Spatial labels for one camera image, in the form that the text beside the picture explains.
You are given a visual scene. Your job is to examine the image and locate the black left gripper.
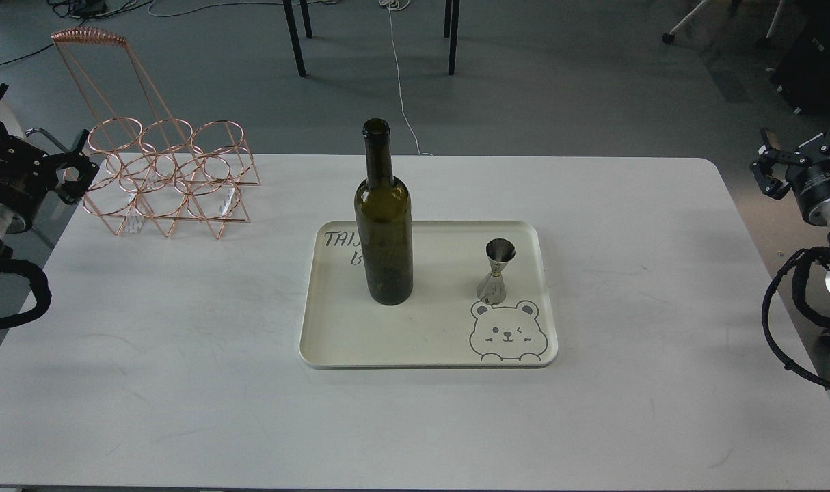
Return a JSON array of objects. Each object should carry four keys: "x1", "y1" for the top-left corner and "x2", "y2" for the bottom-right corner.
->
[{"x1": 0, "y1": 83, "x2": 99, "y2": 218}]

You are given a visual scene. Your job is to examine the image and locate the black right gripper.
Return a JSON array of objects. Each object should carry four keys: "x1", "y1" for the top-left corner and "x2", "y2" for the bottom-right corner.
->
[{"x1": 751, "y1": 81, "x2": 830, "y2": 226}]

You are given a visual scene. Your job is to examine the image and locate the steel double jigger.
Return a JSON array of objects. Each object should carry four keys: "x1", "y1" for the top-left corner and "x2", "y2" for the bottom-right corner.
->
[{"x1": 477, "y1": 238, "x2": 516, "y2": 305}]

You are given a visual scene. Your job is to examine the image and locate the dark green wine bottle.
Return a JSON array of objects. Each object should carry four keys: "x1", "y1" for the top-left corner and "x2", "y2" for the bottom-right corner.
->
[{"x1": 353, "y1": 118, "x2": 413, "y2": 305}]

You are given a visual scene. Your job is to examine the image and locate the black equipment case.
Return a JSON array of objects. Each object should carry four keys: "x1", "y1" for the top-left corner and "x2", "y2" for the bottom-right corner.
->
[{"x1": 769, "y1": 1, "x2": 830, "y2": 115}]

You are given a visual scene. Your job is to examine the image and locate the black table legs left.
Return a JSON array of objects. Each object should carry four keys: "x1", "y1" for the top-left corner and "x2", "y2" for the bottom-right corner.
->
[{"x1": 282, "y1": 0, "x2": 314, "y2": 78}]

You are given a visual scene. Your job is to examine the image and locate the black table legs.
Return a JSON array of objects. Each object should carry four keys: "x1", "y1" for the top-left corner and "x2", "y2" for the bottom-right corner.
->
[
  {"x1": 282, "y1": 0, "x2": 314, "y2": 78},
  {"x1": 443, "y1": 0, "x2": 461, "y2": 76}
]

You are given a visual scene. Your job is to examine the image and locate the black table legs right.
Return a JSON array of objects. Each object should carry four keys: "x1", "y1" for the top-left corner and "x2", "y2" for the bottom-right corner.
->
[{"x1": 443, "y1": 0, "x2": 461, "y2": 76}]

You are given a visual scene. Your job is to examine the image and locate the cream bear serving tray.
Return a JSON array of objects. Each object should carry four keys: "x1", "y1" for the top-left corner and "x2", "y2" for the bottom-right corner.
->
[{"x1": 299, "y1": 221, "x2": 559, "y2": 370}]

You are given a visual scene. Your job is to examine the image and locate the copper wire bottle rack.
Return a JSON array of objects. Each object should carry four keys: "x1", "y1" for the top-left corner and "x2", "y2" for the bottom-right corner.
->
[{"x1": 51, "y1": 26, "x2": 262, "y2": 238}]

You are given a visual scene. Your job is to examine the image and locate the black floor cables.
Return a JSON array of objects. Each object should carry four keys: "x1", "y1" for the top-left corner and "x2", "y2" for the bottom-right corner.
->
[{"x1": 0, "y1": 0, "x2": 156, "y2": 72}]

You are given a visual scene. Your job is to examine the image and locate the white floor cable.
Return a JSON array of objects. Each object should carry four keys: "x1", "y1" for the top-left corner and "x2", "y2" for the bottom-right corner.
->
[{"x1": 377, "y1": 0, "x2": 435, "y2": 156}]

